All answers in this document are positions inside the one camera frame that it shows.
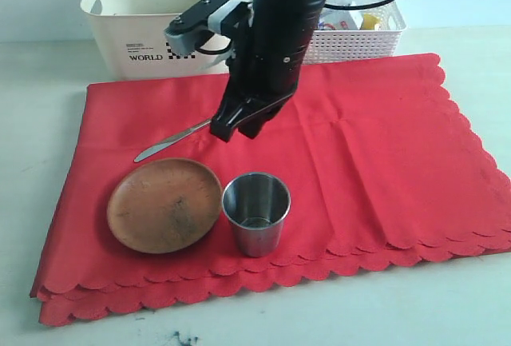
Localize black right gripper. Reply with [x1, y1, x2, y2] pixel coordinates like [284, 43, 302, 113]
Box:
[210, 0, 323, 142]

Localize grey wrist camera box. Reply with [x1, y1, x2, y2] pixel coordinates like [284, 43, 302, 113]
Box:
[164, 0, 252, 56]

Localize yellow lemon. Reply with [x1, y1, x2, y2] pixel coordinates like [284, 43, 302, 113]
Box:
[359, 14, 381, 30]

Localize round wooden plate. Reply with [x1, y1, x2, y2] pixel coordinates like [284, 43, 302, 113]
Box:
[107, 158, 222, 254]

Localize blue white milk carton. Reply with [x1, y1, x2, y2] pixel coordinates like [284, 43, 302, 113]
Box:
[317, 8, 363, 30]

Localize red scalloped tablecloth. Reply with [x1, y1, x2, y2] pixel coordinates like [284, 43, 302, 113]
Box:
[30, 54, 510, 326]

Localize cream plastic bin WORLD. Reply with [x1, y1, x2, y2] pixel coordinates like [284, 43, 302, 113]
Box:
[81, 0, 227, 80]

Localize stainless steel cup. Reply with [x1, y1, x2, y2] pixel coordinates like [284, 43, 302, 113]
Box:
[221, 172, 291, 257]

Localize white perforated plastic basket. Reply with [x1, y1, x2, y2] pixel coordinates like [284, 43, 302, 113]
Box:
[303, 2, 406, 64]

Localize silver table knife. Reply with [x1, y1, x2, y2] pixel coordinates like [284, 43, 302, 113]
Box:
[133, 118, 211, 163]

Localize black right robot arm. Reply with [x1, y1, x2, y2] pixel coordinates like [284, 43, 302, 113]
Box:
[208, 0, 326, 141]

